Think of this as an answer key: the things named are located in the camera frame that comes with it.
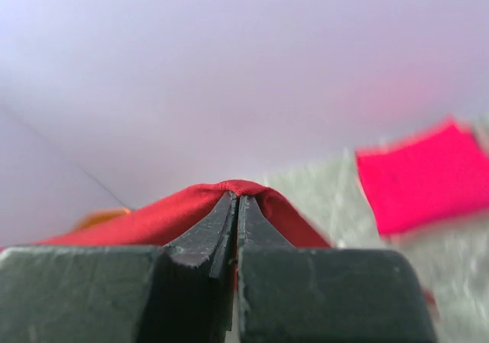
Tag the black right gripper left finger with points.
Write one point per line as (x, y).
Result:
(180, 292)

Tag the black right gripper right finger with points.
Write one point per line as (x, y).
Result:
(291, 294)

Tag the dark red t-shirt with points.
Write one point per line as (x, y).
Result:
(163, 221)

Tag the orange plastic bin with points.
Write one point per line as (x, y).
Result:
(98, 217)

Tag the folded hot pink t-shirt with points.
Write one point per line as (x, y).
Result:
(424, 178)

